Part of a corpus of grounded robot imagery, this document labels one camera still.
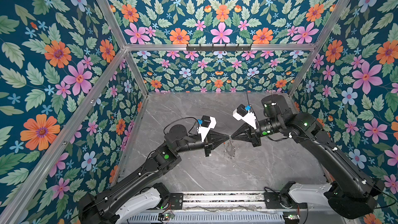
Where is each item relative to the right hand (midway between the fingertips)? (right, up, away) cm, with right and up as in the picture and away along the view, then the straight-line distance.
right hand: (233, 134), depth 58 cm
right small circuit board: (+29, -41, +12) cm, 51 cm away
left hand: (-2, -1, -3) cm, 4 cm away
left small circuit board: (-31, -41, +13) cm, 53 cm away
